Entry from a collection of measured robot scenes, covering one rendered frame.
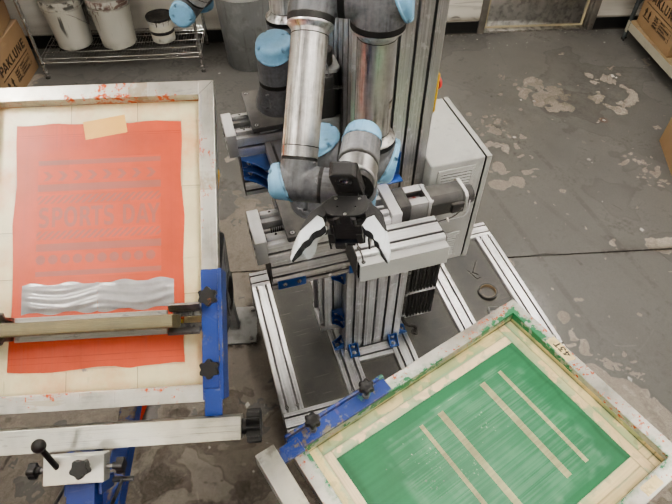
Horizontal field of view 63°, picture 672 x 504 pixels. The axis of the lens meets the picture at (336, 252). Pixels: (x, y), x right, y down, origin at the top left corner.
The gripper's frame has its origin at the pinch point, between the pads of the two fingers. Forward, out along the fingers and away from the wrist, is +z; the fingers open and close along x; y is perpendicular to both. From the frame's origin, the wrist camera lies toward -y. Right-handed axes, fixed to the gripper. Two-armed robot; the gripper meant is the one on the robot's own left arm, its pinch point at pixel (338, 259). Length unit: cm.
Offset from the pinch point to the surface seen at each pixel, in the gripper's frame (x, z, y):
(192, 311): 42, -16, 38
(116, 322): 55, -8, 30
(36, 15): 304, -343, 100
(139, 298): 56, -18, 36
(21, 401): 77, 7, 42
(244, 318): 82, -98, 157
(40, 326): 71, -4, 28
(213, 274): 37, -23, 32
